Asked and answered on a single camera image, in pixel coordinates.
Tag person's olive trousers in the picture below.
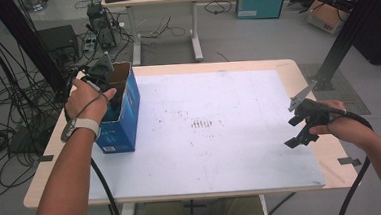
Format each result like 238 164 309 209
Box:
143 194 266 215

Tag black equipment box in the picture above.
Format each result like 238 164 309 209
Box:
36 23 82 66

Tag white strap wristwatch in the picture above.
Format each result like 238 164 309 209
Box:
59 116 102 143

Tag blue cardboard box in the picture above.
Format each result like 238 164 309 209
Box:
89 60 145 155

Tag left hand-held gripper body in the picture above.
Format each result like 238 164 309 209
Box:
81 51 116 94

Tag large black case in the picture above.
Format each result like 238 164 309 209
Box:
348 0 381 67

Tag black metal stand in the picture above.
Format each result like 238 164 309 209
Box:
305 0 381 93
0 0 71 100

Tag person's left hand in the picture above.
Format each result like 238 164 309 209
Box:
63 75 119 127

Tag bundle of black floor cables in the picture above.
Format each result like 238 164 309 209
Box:
0 14 72 200

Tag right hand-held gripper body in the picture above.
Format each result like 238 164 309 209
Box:
286 79 335 129

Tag white board mat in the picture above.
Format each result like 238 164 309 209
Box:
81 64 327 203

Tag black computer tower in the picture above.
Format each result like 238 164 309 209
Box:
85 1 119 52

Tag gray floor mat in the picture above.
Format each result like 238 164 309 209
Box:
297 60 372 120

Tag brown cardboard carton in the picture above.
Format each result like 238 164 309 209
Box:
305 0 352 37

